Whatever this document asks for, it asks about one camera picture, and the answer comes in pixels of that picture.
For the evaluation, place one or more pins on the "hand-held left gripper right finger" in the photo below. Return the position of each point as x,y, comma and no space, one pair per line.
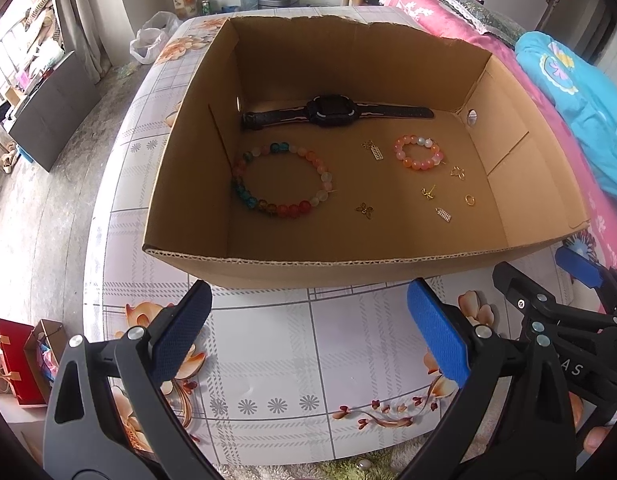
438,335

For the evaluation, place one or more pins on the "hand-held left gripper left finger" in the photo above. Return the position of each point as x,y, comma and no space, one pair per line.
181,330

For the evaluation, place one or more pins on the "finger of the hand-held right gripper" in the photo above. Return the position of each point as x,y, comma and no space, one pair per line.
511,282
578,262

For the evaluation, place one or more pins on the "gold abacus charm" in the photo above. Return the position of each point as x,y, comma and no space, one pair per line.
376,152
443,215

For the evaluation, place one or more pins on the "brown cardboard box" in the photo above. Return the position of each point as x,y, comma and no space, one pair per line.
403,240

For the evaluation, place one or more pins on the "gold butterfly charm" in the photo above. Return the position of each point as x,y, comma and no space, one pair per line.
364,210

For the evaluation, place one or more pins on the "black smartwatch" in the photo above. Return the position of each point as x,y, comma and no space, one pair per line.
333,110

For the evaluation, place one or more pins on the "person's right hand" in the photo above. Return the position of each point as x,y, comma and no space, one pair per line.
598,439

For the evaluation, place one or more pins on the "floral tablecloth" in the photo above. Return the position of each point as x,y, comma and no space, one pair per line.
288,360

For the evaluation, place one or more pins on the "brown paper bag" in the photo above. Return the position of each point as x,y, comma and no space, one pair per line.
48,332

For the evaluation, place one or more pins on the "blue striped garment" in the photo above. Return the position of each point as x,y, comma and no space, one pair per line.
588,100

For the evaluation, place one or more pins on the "red gift bag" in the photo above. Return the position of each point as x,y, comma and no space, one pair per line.
18,360

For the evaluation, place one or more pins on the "small blue stool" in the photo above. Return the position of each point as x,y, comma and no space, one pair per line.
24,153

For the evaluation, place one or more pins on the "beige slippers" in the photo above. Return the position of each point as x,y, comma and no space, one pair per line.
9,157

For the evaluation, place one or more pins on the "black cabinet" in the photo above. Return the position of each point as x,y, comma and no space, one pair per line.
48,110

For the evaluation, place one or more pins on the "green lace cloth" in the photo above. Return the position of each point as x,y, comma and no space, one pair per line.
488,20

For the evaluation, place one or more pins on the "white plastic bag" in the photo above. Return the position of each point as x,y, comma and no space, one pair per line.
153,35

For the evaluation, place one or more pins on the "green can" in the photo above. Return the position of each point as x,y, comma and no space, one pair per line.
206,8

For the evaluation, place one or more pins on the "grey curtain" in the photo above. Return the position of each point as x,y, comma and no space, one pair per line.
88,5

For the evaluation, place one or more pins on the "grey trash bin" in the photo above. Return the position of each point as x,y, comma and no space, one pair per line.
278,0

